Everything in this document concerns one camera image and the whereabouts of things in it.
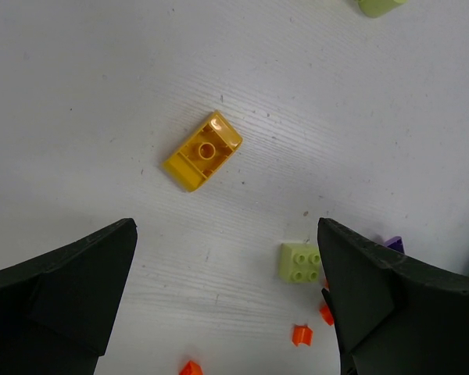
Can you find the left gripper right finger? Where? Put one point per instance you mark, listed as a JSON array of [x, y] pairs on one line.
[[393, 314]]

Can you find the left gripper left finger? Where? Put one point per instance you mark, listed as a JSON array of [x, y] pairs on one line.
[[57, 310]]

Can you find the small orange lego plate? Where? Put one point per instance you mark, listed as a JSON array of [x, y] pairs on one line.
[[326, 314]]

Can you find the small orange curved lego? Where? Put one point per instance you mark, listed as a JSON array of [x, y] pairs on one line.
[[302, 335]]

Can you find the yellow curved lego brick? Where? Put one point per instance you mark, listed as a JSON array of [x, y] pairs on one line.
[[201, 155]]

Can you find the purple long lego brick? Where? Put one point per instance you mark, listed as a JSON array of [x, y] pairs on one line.
[[396, 244]]

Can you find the light green square lego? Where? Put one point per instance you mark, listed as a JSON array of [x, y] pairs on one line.
[[299, 263]]

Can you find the light green rounded lego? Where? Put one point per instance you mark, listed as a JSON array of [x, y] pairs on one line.
[[377, 8]]

